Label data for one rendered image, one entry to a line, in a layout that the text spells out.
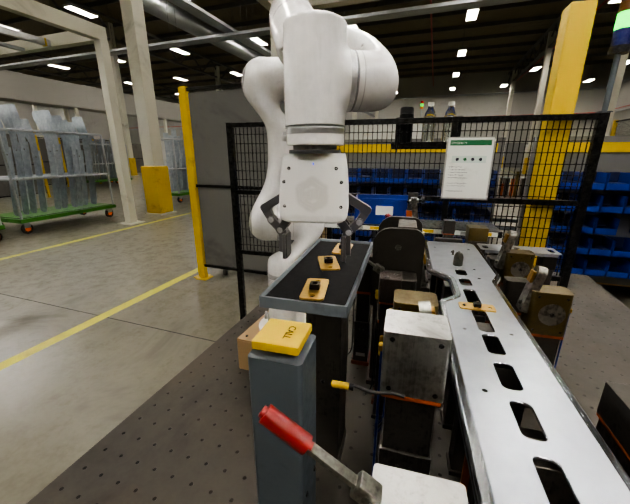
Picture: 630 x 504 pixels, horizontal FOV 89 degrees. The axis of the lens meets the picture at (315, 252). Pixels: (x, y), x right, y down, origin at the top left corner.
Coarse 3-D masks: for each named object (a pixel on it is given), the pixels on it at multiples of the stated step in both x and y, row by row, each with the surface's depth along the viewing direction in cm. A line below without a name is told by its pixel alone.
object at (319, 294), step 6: (306, 282) 55; (312, 282) 53; (318, 282) 53; (324, 282) 55; (306, 288) 53; (312, 288) 52; (318, 288) 52; (324, 288) 53; (300, 294) 51; (306, 294) 51; (312, 294) 51; (318, 294) 51; (324, 294) 51; (312, 300) 49; (318, 300) 49
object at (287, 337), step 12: (276, 324) 42; (288, 324) 42; (300, 324) 42; (264, 336) 40; (276, 336) 40; (288, 336) 40; (300, 336) 40; (264, 348) 38; (276, 348) 38; (288, 348) 38; (300, 348) 38
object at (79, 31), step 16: (0, 0) 433; (16, 0) 449; (32, 0) 466; (32, 16) 469; (48, 16) 487; (64, 16) 507; (64, 32) 583; (80, 32) 531; (96, 32) 555; (0, 48) 646; (16, 48) 613; (32, 48) 618; (48, 48) 612
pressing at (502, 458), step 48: (480, 288) 94; (480, 336) 69; (528, 336) 70; (480, 384) 55; (528, 384) 55; (480, 432) 45; (576, 432) 45; (480, 480) 38; (528, 480) 39; (576, 480) 39; (624, 480) 39
